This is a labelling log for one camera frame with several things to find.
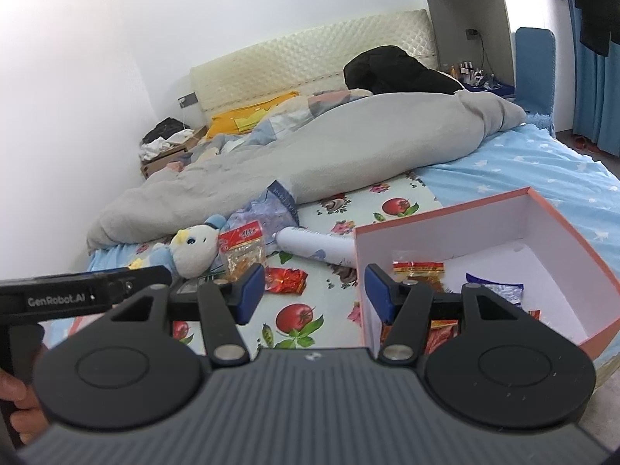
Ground blue chair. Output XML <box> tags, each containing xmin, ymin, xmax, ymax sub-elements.
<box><xmin>514</xmin><ymin>26</ymin><xmax>556</xmax><ymax>129</ymax></box>

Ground clear red-label dried snack packet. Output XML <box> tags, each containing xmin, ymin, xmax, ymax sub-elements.
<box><xmin>218</xmin><ymin>220</ymin><xmax>267</xmax><ymax>282</ymax></box>

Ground row of cosmetic bottles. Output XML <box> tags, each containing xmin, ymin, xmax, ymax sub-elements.
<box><xmin>448</xmin><ymin>60</ymin><xmax>486</xmax><ymax>84</ymax></box>

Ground red foil packet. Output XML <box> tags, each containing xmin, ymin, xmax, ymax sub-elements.
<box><xmin>264</xmin><ymin>267</ymin><xmax>309</xmax><ymax>296</ymax></box>

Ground cream padded headboard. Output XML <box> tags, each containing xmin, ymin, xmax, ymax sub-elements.
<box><xmin>189</xmin><ymin>9</ymin><xmax>439</xmax><ymax>125</ymax></box>

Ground grey blanket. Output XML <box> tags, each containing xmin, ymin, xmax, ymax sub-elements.
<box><xmin>87</xmin><ymin>90</ymin><xmax>527</xmax><ymax>253</ymax></box>

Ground white tube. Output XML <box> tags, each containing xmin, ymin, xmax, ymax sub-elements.
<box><xmin>275</xmin><ymin>226</ymin><xmax>357</xmax><ymax>268</ymax></box>

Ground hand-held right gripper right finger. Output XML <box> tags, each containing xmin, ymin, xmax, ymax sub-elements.
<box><xmin>364</xmin><ymin>264</ymin><xmax>524</xmax><ymax>364</ymax></box>

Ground patterned quilt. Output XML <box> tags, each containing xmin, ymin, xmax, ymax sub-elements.
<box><xmin>179</xmin><ymin>88</ymin><xmax>374</xmax><ymax>171</ymax></box>

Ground red snack packet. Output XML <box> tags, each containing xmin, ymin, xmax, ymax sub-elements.
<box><xmin>382</xmin><ymin>320</ymin><xmax>459</xmax><ymax>355</ymax></box>

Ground pink-rimmed white cardboard box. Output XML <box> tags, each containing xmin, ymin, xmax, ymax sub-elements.
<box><xmin>353</xmin><ymin>186</ymin><xmax>620</xmax><ymax>360</ymax></box>

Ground person's left hand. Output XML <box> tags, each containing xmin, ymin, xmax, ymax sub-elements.
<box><xmin>0</xmin><ymin>368</ymin><xmax>47</xmax><ymax>447</ymax></box>

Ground white blue plush duck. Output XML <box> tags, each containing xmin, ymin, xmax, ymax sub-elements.
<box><xmin>128</xmin><ymin>214</ymin><xmax>228</xmax><ymax>280</ymax></box>

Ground black clothing pile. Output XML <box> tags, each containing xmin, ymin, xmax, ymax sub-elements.
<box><xmin>343</xmin><ymin>45</ymin><xmax>466</xmax><ymax>96</ymax></box>

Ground floral tomato print bedsheet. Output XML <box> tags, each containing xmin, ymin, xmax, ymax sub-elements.
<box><xmin>46</xmin><ymin>169</ymin><xmax>444</xmax><ymax>364</ymax></box>

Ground pile of clothes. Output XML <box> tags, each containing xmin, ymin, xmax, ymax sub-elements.
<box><xmin>139</xmin><ymin>117</ymin><xmax>195</xmax><ymax>160</ymax></box>

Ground black hanging clothes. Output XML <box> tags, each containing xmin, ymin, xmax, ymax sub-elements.
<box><xmin>535</xmin><ymin>0</ymin><xmax>620</xmax><ymax>57</ymax></box>

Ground blue star print sheet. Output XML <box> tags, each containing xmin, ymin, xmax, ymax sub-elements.
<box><xmin>417</xmin><ymin>123</ymin><xmax>620</xmax><ymax>277</ymax></box>

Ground clear brown snack packet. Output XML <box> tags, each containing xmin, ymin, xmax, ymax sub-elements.
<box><xmin>391</xmin><ymin>251</ymin><xmax>446</xmax><ymax>294</ymax></box>

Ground yellow pillow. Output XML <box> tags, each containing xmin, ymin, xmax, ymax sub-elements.
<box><xmin>206</xmin><ymin>91</ymin><xmax>300</xmax><ymax>139</ymax></box>

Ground blue snack packet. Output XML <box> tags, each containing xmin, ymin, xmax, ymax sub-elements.
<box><xmin>465</xmin><ymin>271</ymin><xmax>525</xmax><ymax>309</ymax></box>

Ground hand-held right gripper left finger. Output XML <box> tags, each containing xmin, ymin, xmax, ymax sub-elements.
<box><xmin>109</xmin><ymin>264</ymin><xmax>266</xmax><ymax>368</ymax></box>

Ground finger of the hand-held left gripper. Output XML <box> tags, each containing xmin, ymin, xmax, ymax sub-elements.
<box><xmin>169</xmin><ymin>274</ymin><xmax>238</xmax><ymax>301</ymax></box>

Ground blue transparent plastic bag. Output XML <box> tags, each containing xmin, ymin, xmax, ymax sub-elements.
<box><xmin>227</xmin><ymin>179</ymin><xmax>301</xmax><ymax>253</ymax></box>

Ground blue curtain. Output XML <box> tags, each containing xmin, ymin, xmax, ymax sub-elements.
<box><xmin>567</xmin><ymin>0</ymin><xmax>620</xmax><ymax>157</ymax></box>

